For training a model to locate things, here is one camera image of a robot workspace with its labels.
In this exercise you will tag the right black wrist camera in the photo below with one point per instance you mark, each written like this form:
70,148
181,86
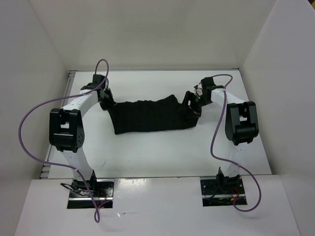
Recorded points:
207,82

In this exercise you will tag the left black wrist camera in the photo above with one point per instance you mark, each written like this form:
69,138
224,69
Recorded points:
99,79

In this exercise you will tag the black pleated skirt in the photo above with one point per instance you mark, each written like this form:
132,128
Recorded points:
149,116

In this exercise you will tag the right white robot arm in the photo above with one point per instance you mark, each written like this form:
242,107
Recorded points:
240,124

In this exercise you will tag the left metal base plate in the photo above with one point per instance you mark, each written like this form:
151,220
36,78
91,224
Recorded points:
79,197

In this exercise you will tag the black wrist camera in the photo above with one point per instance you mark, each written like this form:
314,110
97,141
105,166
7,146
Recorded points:
99,79
207,82

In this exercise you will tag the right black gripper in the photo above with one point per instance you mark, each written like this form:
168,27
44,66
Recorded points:
195,113

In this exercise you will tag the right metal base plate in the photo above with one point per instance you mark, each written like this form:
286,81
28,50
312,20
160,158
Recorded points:
214,196

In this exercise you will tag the metal base plate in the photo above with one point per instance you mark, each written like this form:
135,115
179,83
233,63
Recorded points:
214,196
79,197

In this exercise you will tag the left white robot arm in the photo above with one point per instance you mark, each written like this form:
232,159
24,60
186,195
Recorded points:
66,132

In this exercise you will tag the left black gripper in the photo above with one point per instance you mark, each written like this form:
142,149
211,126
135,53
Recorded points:
111,103

